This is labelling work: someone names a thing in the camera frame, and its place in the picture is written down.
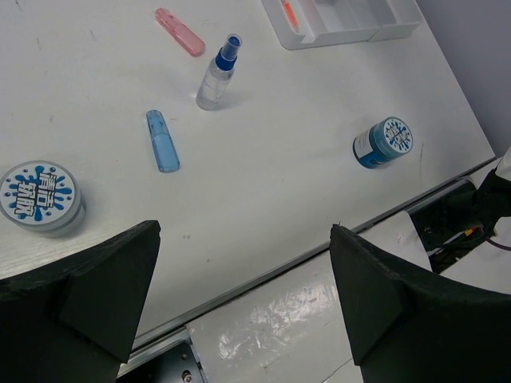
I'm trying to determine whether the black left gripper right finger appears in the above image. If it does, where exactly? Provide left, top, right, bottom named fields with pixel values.
left=330, top=225, right=510, bottom=382

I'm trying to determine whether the clear spray bottle blue cap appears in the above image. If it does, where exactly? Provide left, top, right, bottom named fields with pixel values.
left=196, top=34, right=243, bottom=111

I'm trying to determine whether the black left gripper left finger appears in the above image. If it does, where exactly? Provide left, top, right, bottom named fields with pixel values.
left=1, top=220, right=160, bottom=382

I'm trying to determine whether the pink translucent cap case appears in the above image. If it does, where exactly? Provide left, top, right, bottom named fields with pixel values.
left=155, top=8, right=206, bottom=57

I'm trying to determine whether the white divided organizer tray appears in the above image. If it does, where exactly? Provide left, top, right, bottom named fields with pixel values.
left=262, top=0, right=423, bottom=50

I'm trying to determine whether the blue translucent cap case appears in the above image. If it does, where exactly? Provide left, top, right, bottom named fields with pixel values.
left=145, top=109, right=180, bottom=173

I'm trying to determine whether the flat round blue-label tin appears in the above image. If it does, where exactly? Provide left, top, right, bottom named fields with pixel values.
left=1, top=160, right=86, bottom=238

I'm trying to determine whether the small blue jar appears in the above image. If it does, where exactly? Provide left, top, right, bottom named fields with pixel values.
left=352, top=116, right=414, bottom=169

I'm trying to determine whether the orange highlighter pen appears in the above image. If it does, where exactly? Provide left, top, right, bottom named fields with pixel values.
left=281, top=0, right=299, bottom=33

